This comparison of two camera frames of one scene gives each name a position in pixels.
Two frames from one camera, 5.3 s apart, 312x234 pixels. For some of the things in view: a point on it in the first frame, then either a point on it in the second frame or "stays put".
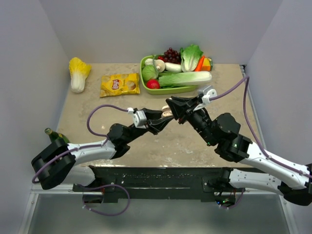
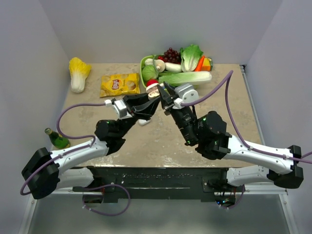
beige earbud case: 166,111 -> 153,91
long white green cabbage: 168,80 stays put
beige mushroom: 160,65 stays put
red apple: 153,84 stays put
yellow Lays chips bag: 119,84 stays put
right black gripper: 180,111 -> 167,101
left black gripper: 155,124 -> 146,108
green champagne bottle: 58,139 stays put
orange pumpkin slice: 207,65 stays put
